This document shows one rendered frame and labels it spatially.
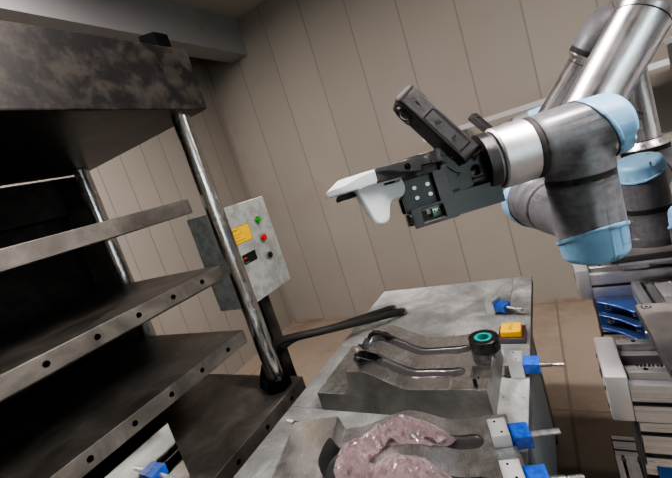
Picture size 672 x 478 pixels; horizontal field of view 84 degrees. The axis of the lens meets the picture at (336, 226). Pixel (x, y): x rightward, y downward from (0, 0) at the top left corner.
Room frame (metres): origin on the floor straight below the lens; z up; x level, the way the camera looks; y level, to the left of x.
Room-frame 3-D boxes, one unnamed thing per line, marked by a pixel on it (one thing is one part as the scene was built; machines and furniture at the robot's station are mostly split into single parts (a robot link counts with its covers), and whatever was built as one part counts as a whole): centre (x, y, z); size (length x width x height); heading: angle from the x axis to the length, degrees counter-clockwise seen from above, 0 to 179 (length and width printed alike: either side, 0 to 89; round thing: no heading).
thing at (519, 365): (0.91, -0.40, 0.83); 0.13 x 0.05 x 0.05; 59
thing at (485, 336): (0.95, -0.29, 0.91); 0.08 x 0.08 x 0.04
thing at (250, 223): (1.58, 0.42, 0.73); 0.30 x 0.22 x 1.47; 149
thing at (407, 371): (1.01, -0.08, 0.92); 0.35 x 0.16 x 0.09; 59
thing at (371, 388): (1.03, -0.07, 0.87); 0.50 x 0.26 x 0.14; 59
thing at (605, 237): (0.46, -0.30, 1.34); 0.11 x 0.08 x 0.11; 175
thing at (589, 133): (0.44, -0.30, 1.43); 0.11 x 0.08 x 0.09; 85
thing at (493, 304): (1.27, -0.50, 0.83); 0.13 x 0.05 x 0.05; 32
